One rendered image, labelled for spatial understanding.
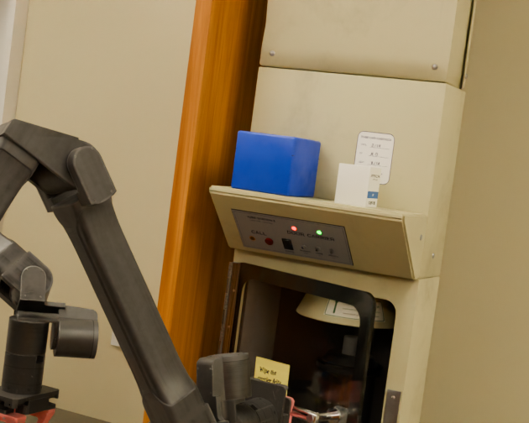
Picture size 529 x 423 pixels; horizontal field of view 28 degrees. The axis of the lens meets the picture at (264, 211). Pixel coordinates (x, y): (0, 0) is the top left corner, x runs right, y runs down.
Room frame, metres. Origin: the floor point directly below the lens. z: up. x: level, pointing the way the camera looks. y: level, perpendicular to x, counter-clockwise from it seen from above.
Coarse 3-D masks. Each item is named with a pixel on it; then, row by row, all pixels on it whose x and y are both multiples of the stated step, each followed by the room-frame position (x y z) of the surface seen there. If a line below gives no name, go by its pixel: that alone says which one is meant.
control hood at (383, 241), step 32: (224, 192) 1.62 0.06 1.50; (256, 192) 1.60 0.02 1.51; (224, 224) 1.67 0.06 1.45; (352, 224) 1.55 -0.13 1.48; (384, 224) 1.52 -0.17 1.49; (416, 224) 1.55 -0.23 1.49; (288, 256) 1.66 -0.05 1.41; (352, 256) 1.60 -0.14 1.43; (384, 256) 1.57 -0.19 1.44; (416, 256) 1.57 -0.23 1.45
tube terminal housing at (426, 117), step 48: (288, 96) 1.71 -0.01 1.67; (336, 96) 1.67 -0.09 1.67; (384, 96) 1.64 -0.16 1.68; (432, 96) 1.61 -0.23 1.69; (336, 144) 1.67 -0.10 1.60; (432, 144) 1.60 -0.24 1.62; (384, 192) 1.63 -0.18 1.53; (432, 192) 1.60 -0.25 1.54; (432, 240) 1.63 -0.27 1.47; (384, 288) 1.62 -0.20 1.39; (432, 288) 1.67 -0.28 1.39
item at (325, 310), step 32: (256, 288) 1.68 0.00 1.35; (288, 288) 1.63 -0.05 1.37; (320, 288) 1.58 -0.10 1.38; (352, 288) 1.54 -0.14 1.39; (256, 320) 1.67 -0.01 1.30; (288, 320) 1.62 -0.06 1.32; (320, 320) 1.57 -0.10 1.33; (352, 320) 1.53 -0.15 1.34; (256, 352) 1.66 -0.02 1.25; (288, 352) 1.61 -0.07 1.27; (320, 352) 1.57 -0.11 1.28; (352, 352) 1.52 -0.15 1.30; (288, 384) 1.61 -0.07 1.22; (320, 384) 1.56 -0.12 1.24; (352, 384) 1.51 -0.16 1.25; (352, 416) 1.51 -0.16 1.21
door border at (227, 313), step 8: (240, 264) 1.71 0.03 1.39; (232, 272) 1.72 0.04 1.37; (232, 280) 1.72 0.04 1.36; (232, 288) 1.72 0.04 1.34; (232, 296) 1.71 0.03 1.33; (232, 304) 1.71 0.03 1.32; (224, 312) 1.72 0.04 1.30; (232, 312) 1.71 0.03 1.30; (224, 320) 1.72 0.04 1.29; (232, 320) 1.71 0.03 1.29; (224, 328) 1.72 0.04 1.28; (232, 328) 1.71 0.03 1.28; (224, 336) 1.72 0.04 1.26; (224, 344) 1.72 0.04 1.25; (224, 352) 1.72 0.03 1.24
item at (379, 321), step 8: (376, 304) 1.68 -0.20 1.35; (384, 304) 1.69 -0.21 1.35; (392, 304) 1.71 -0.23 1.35; (376, 312) 1.68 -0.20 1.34; (384, 312) 1.69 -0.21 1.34; (392, 312) 1.70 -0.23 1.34; (376, 320) 1.67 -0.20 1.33; (384, 320) 1.68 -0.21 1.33; (392, 320) 1.69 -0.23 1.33; (376, 328) 1.67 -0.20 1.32; (384, 328) 1.68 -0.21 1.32; (392, 328) 1.69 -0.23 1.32
